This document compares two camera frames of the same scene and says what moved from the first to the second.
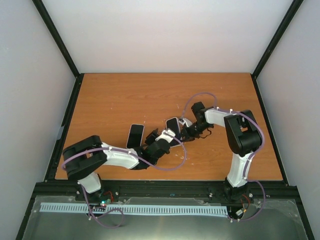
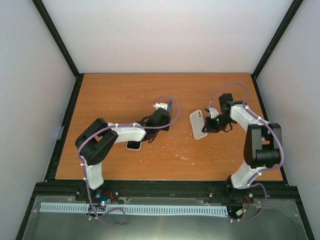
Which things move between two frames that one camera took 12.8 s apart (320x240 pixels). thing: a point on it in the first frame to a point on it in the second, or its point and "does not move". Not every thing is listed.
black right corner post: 288,16 does not move
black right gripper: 189,137 to 209,127
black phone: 172,124 to 169,106
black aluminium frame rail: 277,191 does not move
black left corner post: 62,46 does not move
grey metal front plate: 278,219 does not move
